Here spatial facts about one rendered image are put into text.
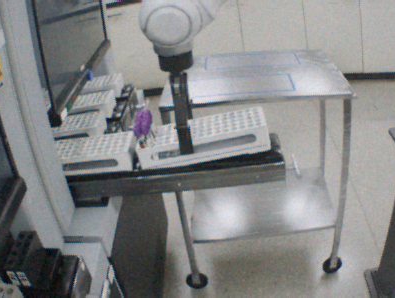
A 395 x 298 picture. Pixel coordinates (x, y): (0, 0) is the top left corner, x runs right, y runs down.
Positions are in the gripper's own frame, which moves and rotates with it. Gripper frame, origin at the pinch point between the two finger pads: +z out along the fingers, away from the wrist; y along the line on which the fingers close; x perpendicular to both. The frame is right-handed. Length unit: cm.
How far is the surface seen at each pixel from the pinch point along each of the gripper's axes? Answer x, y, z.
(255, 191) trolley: -18, 56, 59
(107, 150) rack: 18.7, -2.9, 0.6
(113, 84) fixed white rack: 25.4, 40.9, 0.6
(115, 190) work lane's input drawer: 18.1, -6.7, 9.4
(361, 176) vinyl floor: -82, 95, 87
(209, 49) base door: -3, 228, 51
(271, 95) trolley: -23.3, 27.6, 4.8
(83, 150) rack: 25.4, -1.8, 0.5
